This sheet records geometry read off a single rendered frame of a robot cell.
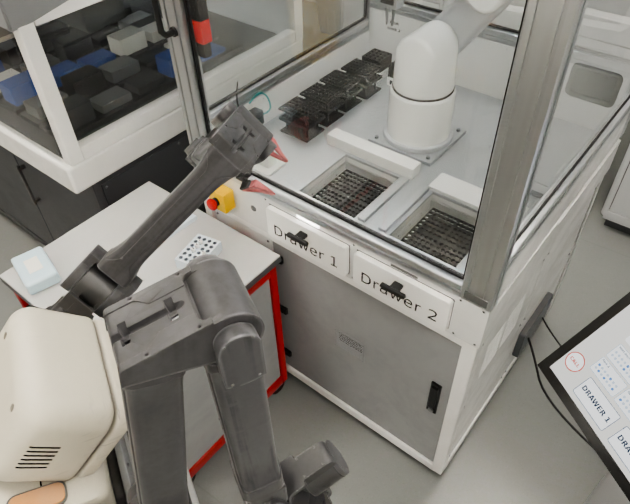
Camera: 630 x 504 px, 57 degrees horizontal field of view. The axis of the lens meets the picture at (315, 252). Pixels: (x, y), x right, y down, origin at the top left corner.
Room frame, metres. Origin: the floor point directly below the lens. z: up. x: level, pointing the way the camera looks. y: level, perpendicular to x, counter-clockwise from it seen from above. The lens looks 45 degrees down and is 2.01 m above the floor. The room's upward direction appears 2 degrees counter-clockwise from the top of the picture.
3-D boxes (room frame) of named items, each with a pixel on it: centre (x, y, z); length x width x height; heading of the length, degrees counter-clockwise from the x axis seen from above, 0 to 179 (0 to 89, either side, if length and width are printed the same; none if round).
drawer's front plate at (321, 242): (1.20, 0.02, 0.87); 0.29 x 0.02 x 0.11; 50
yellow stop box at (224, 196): (1.40, 0.29, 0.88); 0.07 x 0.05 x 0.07; 50
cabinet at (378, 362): (1.54, -0.32, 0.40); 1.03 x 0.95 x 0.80; 50
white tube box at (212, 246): (1.25, 0.35, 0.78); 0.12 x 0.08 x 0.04; 152
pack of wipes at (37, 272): (1.21, 0.83, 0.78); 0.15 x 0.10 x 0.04; 36
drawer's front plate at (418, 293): (1.00, -0.22, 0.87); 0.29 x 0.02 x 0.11; 50
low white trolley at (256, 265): (1.23, 0.53, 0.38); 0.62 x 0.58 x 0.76; 50
